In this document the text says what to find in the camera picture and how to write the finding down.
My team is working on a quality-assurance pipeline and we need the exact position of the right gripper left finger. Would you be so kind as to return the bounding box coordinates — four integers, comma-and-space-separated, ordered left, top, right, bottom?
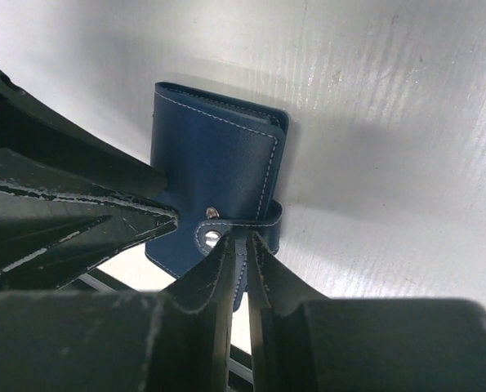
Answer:
0, 235, 235, 391

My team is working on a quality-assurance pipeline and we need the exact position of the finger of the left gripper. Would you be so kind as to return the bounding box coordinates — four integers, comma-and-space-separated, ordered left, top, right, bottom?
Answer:
0, 148, 178, 291
0, 70, 167, 198

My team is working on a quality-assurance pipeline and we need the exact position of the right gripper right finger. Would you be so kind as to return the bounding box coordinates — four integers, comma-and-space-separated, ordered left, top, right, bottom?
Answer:
246, 232, 486, 391

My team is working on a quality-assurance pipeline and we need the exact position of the blue leather card holder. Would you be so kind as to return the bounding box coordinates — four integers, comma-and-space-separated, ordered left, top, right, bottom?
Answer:
144, 81, 291, 314

